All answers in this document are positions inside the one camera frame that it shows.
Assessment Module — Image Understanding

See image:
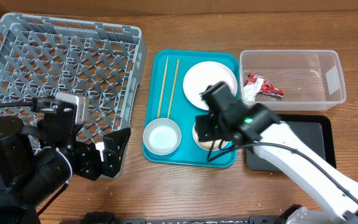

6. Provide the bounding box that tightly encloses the grey bowl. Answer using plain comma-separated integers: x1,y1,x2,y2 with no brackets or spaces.
143,118,181,156

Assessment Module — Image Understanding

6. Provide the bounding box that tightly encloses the large white plate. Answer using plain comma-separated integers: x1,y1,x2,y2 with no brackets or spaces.
183,61,237,110

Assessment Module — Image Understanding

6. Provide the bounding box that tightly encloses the clear plastic bin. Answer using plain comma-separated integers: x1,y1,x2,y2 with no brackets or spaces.
238,50,346,111

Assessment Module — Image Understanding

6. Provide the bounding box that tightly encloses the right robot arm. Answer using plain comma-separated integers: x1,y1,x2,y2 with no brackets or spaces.
195,82,358,223

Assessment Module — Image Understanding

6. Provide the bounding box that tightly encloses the red snack wrapper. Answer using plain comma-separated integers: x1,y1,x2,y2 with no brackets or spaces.
243,73,284,101

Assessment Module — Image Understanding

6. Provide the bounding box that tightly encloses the wooden chopstick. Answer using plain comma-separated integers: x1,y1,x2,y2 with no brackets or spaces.
167,59,180,119
157,56,169,118

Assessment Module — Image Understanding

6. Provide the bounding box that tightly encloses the teal plastic tray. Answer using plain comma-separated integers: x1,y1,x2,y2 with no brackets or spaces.
142,50,240,168

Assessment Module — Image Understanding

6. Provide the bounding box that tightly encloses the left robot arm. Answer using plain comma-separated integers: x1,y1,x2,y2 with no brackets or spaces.
0,116,131,223

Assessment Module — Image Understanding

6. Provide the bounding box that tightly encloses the black rectangular tray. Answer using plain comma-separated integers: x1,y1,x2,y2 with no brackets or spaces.
245,114,337,172

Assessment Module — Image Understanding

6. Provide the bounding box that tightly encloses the grey plastic dish rack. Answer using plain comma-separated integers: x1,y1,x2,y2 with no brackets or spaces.
0,13,147,144

